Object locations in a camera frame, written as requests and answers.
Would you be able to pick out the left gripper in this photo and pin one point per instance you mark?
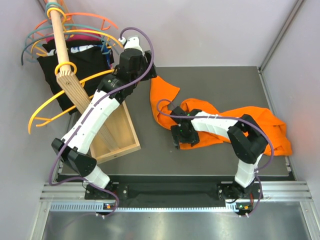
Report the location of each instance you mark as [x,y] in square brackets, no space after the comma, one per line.
[147,57]

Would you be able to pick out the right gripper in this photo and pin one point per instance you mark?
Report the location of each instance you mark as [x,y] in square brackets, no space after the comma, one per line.
[192,140]

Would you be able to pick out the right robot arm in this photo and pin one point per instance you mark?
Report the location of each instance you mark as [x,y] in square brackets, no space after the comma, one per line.
[244,135]

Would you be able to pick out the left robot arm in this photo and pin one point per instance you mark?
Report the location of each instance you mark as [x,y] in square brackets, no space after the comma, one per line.
[85,165]

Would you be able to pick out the orange hanger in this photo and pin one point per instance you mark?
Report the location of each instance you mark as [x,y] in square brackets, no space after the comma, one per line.
[69,27]

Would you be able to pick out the black hanging garment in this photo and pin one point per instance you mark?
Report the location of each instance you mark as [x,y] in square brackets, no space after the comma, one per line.
[88,62]

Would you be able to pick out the wooden rack base tray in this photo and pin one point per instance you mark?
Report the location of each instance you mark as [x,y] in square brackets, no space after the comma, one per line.
[124,137]

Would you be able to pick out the pink hanging garment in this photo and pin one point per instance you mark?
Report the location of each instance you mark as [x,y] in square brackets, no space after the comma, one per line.
[85,36]

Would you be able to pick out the wooden rack pole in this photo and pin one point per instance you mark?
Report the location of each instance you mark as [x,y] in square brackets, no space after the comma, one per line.
[72,82]

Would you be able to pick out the corner aluminium profile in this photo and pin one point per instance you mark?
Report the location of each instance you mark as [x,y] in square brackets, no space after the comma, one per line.
[298,4]

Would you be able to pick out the aluminium frame rail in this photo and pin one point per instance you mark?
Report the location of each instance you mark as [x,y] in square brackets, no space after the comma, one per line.
[284,208]

